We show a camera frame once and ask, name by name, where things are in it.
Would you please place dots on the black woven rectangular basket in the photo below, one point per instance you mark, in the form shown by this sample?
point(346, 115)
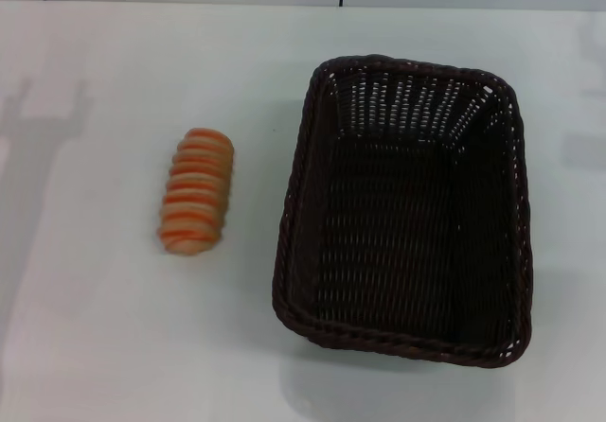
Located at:
point(393, 233)

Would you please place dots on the orange striped bread roll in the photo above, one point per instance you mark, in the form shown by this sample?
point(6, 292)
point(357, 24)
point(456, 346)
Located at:
point(196, 195)

